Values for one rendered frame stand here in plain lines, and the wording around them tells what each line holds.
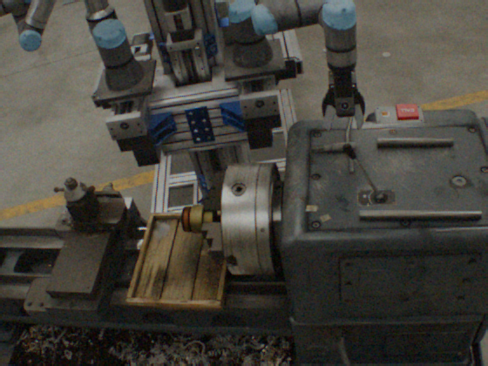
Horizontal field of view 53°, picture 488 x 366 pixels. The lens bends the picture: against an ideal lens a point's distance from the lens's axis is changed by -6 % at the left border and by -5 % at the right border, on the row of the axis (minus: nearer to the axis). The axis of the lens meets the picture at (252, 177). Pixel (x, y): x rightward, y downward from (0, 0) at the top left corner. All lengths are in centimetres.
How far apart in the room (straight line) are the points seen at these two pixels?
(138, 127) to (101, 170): 162
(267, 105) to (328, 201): 68
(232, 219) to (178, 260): 41
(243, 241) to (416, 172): 47
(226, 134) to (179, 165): 95
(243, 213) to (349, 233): 29
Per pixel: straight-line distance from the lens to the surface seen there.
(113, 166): 349
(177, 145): 212
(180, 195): 283
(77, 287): 164
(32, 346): 213
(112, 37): 188
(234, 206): 132
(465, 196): 129
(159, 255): 171
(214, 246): 139
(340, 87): 126
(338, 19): 117
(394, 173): 132
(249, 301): 156
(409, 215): 120
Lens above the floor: 219
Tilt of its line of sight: 45 degrees down
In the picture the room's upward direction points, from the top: 12 degrees counter-clockwise
